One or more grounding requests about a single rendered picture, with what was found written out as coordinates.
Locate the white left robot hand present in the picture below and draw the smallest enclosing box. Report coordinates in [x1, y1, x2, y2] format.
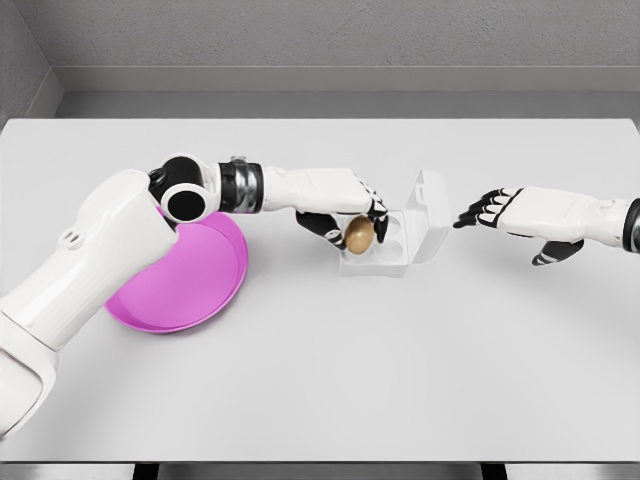
[287, 166, 391, 252]

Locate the clear plastic egg box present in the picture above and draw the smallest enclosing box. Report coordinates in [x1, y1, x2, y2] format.
[337, 168, 452, 280]

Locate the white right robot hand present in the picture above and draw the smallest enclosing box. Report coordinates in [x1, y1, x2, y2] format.
[452, 186, 599, 267]

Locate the pink round plate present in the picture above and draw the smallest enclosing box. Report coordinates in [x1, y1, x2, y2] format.
[103, 204, 249, 335]

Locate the brown egg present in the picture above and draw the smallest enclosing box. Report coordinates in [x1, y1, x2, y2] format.
[346, 215, 376, 254]

